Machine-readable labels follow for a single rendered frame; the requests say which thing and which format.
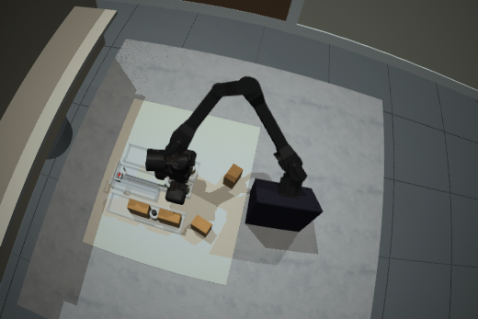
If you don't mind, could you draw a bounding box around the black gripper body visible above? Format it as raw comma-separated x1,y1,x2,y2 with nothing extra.
165,149,197,205

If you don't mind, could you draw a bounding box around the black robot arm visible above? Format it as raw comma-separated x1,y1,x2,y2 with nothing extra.
145,76,307,199

